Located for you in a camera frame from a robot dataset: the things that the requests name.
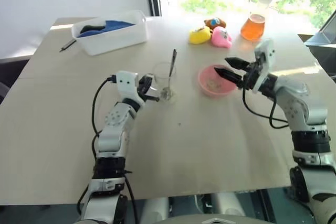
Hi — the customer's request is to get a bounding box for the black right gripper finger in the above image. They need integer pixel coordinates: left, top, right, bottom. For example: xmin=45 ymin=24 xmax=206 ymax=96
xmin=225 ymin=57 xmax=249 ymax=70
xmin=214 ymin=67 xmax=244 ymax=88

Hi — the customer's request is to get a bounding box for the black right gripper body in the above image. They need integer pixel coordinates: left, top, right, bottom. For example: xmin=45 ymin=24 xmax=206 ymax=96
xmin=239 ymin=59 xmax=264 ymax=91

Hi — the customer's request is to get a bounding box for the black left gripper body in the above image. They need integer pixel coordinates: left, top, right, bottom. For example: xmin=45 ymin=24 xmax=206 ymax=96
xmin=137 ymin=74 xmax=159 ymax=99

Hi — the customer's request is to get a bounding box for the clear glass cup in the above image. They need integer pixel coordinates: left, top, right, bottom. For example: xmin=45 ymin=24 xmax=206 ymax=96
xmin=152 ymin=61 xmax=178 ymax=103

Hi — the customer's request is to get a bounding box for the metal spoon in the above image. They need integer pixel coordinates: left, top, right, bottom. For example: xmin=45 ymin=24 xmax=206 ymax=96
xmin=160 ymin=48 xmax=179 ymax=99

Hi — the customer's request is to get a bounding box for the pink bowl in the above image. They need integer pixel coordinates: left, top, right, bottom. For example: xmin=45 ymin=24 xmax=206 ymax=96
xmin=197 ymin=64 xmax=237 ymax=99

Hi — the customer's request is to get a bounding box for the pink plush toy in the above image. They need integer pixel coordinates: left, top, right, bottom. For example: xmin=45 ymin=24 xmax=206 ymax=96
xmin=211 ymin=26 xmax=233 ymax=49

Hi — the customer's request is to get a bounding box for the glass flask with orange liquid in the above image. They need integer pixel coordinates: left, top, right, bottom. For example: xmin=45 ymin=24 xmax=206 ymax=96
xmin=239 ymin=0 xmax=275 ymax=42

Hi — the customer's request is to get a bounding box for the brown plush toy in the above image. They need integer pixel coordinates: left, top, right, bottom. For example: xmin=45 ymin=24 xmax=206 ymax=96
xmin=204 ymin=17 xmax=227 ymax=29

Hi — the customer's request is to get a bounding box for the yellow plush toy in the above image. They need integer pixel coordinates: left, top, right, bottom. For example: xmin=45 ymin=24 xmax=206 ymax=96
xmin=188 ymin=26 xmax=212 ymax=45

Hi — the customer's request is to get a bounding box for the white plastic bin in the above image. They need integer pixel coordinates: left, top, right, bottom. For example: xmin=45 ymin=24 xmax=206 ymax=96
xmin=71 ymin=9 xmax=149 ymax=57

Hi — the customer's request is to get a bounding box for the blue cloth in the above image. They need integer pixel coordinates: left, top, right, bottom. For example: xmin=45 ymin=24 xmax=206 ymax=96
xmin=77 ymin=19 xmax=136 ymax=38

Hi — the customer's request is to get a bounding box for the dark pen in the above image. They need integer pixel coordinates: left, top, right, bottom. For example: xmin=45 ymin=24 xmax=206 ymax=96
xmin=59 ymin=38 xmax=77 ymax=53

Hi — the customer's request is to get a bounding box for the white rounded robot leg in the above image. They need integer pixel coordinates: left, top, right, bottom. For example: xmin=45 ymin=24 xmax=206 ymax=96
xmin=145 ymin=197 xmax=169 ymax=222
xmin=209 ymin=191 xmax=240 ymax=219

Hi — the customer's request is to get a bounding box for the dark furniture beside table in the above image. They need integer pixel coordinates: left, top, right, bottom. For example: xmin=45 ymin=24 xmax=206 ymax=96
xmin=0 ymin=57 xmax=33 ymax=104

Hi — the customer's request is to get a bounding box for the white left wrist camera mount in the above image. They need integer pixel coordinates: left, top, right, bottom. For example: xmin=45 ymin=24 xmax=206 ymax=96
xmin=115 ymin=70 xmax=145 ymax=103

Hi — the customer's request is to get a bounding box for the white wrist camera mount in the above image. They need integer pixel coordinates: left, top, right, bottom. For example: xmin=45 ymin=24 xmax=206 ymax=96
xmin=115 ymin=70 xmax=145 ymax=103
xmin=253 ymin=38 xmax=276 ymax=94

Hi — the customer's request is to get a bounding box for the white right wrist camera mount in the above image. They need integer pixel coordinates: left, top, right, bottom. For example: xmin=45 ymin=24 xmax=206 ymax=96
xmin=253 ymin=38 xmax=276 ymax=94

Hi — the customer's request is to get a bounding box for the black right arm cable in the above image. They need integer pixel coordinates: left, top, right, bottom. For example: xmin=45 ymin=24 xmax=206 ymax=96
xmin=241 ymin=87 xmax=290 ymax=130

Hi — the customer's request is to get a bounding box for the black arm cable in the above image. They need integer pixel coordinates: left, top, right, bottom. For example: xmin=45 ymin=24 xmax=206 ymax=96
xmin=77 ymin=76 xmax=138 ymax=224
xmin=241 ymin=87 xmax=290 ymax=130

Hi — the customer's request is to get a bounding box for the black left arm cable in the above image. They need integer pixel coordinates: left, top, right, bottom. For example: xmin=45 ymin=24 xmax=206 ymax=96
xmin=77 ymin=76 xmax=138 ymax=224

